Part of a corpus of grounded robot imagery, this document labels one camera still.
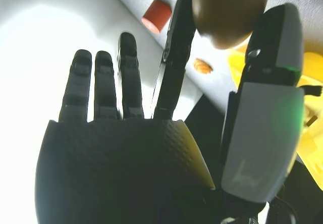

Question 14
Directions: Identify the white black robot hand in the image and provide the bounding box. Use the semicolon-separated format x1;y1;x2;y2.
35;0;306;224

